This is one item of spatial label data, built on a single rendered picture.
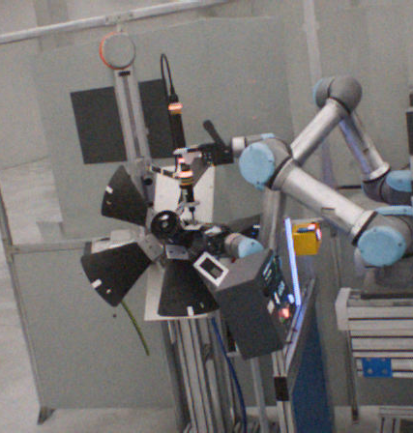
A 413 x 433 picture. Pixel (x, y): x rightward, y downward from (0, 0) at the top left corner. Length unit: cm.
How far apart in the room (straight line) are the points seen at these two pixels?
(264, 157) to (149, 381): 197
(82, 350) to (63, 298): 30
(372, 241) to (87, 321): 207
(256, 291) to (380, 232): 44
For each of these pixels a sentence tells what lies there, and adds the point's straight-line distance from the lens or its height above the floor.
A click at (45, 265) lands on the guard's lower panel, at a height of 88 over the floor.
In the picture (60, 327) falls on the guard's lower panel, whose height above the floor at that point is 53.
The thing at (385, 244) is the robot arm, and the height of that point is 121.
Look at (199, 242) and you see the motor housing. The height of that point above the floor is 111.
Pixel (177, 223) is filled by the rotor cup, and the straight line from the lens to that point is 243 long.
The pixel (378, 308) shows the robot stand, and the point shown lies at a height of 97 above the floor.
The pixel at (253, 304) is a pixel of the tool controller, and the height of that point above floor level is 119.
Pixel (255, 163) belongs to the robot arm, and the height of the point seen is 146.
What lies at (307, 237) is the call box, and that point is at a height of 106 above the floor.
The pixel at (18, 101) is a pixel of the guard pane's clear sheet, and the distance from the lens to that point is 349.
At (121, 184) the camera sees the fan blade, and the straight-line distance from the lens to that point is 263.
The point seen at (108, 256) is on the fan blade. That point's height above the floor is 113.
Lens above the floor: 175
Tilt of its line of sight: 13 degrees down
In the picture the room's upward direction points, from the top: 9 degrees counter-clockwise
